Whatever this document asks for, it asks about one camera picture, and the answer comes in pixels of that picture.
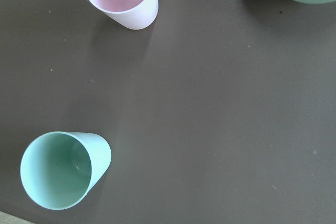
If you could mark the green cup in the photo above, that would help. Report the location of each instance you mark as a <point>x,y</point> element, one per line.
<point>58,168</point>

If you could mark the bamboo cutting board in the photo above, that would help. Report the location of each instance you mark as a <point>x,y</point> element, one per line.
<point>6,218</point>

